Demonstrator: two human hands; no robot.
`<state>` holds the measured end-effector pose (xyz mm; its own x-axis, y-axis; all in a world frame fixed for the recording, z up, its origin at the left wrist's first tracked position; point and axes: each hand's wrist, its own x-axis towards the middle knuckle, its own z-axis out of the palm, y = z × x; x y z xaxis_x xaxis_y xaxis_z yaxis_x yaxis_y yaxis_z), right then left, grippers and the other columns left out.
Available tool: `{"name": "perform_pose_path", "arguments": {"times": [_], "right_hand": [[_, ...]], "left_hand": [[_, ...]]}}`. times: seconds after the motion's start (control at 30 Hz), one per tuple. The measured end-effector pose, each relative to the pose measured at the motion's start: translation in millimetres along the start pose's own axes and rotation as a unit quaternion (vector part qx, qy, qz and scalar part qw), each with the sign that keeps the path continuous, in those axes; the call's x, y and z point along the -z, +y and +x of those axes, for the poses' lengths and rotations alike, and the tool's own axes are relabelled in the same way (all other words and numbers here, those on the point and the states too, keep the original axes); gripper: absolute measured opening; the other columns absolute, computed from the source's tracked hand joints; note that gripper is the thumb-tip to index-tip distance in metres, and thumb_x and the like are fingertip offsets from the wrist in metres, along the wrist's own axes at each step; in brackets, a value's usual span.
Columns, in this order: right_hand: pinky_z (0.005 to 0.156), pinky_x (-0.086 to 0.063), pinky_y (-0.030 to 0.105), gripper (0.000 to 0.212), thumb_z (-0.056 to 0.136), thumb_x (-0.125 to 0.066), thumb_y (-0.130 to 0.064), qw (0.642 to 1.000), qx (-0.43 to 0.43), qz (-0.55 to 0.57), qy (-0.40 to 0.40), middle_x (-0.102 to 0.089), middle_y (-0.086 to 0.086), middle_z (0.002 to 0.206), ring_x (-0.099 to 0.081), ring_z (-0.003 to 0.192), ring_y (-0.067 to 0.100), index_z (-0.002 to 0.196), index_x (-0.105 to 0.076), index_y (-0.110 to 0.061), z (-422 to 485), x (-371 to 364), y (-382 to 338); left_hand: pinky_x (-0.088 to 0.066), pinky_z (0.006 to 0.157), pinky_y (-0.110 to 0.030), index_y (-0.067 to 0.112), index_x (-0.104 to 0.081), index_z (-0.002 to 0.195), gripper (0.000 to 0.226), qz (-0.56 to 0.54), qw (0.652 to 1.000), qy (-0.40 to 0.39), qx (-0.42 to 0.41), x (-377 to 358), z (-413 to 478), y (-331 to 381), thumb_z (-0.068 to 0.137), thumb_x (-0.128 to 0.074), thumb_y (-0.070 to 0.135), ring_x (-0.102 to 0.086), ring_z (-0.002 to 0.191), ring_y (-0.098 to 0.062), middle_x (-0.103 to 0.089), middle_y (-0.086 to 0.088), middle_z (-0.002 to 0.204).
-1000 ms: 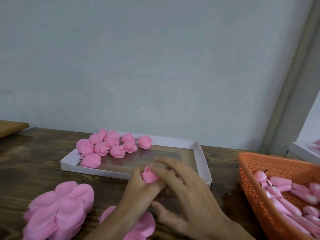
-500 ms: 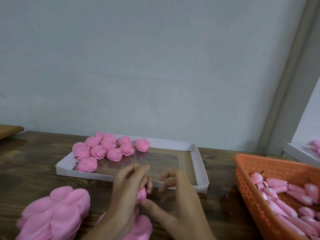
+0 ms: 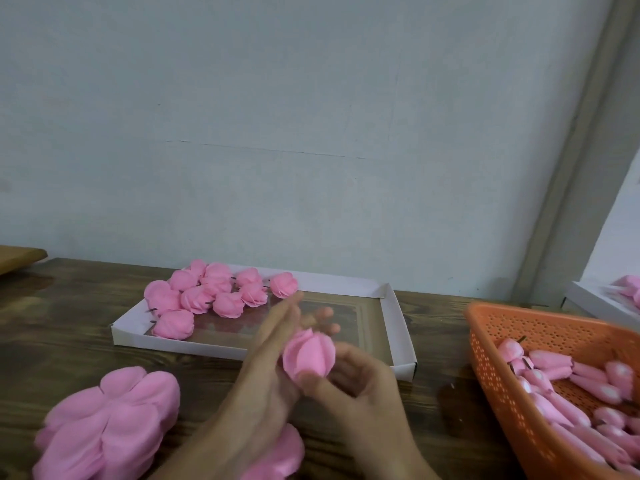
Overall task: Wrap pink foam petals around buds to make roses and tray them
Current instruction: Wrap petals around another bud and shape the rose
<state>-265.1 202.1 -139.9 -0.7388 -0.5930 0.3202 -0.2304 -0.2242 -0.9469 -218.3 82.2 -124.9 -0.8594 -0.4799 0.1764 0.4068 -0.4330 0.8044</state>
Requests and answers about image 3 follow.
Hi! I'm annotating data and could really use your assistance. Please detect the person's left hand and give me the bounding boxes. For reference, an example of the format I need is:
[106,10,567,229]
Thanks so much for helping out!
[212,295,341,451]

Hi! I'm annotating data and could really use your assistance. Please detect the person's right hand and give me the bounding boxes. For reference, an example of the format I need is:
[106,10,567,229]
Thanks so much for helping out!
[298,339,416,474]

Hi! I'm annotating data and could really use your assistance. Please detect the stack of pink petals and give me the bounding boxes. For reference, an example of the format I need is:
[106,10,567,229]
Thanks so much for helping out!
[240,425,306,480]
[32,367,182,480]

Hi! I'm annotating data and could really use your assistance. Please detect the white shallow tray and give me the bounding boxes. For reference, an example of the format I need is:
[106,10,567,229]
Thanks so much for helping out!
[111,265,418,382]

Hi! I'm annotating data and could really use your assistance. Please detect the pink petal flower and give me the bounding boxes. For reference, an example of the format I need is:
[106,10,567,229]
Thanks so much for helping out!
[201,263,233,296]

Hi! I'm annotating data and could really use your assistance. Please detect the group of finished pink roses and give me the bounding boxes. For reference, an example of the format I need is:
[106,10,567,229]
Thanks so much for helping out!
[143,259,301,341]

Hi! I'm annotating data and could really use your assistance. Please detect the pink rose buds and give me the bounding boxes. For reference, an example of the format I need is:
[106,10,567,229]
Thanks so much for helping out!
[497,337,640,471]

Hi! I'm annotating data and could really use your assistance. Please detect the pile of pink petals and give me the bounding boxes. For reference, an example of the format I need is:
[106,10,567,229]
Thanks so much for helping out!
[612,275,640,311]

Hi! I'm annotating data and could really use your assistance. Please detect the person's left forearm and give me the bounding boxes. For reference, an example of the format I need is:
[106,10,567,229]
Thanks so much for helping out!
[150,425,263,480]

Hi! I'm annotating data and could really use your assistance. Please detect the person's right forearm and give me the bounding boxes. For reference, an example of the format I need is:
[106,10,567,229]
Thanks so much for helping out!
[365,449,441,480]

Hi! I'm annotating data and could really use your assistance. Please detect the orange plastic basket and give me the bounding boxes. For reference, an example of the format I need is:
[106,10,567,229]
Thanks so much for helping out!
[466,303,640,480]

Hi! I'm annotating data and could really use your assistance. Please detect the grey door frame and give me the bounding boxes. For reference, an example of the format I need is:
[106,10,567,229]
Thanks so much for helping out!
[512,0,640,308]

